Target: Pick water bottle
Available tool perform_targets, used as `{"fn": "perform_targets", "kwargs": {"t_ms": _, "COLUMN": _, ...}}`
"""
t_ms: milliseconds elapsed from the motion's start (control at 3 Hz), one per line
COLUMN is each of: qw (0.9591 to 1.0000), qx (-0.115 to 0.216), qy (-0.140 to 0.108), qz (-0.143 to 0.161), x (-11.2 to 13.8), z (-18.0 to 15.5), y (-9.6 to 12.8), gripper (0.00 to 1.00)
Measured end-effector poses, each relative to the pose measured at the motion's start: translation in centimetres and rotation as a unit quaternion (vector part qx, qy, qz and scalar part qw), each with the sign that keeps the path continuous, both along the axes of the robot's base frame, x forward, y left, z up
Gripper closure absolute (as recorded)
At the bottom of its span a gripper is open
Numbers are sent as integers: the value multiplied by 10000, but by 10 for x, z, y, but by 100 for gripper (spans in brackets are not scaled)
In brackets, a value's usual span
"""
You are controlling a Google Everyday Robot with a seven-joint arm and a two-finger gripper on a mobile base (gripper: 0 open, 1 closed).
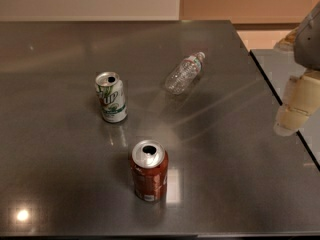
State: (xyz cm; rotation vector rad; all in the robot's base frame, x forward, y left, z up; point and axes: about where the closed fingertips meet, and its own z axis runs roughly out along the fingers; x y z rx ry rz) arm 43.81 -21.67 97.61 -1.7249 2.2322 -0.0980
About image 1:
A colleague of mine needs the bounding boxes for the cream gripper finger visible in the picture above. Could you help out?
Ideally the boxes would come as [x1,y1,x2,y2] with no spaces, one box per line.
[274,28,298,52]
[274,69,320,136]

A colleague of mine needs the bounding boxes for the clear plastic water bottle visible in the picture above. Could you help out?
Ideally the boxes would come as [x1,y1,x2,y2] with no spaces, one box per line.
[165,52,206,95]

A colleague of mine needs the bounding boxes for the grey side table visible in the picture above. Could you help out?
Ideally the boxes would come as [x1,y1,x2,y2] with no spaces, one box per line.
[250,49,320,170]

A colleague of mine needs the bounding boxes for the red soda can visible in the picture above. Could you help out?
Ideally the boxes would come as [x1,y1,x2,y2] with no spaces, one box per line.
[130,140,169,202]

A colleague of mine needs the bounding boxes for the green white soda can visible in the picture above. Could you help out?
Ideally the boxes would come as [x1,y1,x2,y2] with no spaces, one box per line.
[95,72,127,123]

